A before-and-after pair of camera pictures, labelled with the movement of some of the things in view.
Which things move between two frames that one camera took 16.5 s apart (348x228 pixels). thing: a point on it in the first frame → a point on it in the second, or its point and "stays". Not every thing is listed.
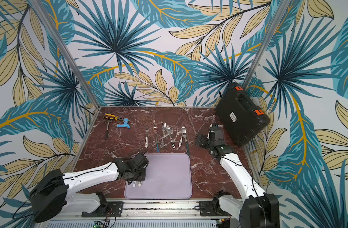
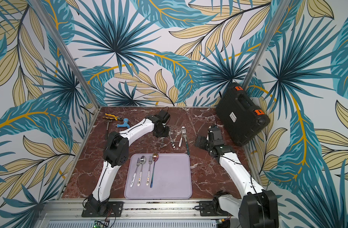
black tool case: (239, 116) stays
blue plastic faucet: (125, 124) stays
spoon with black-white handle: (168, 129) stays
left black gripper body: (139, 175) → (163, 131)
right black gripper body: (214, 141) stays
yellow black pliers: (112, 117) stays
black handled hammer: (108, 121) stays
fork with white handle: (146, 139) → (150, 161)
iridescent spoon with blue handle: (155, 129) → (155, 157)
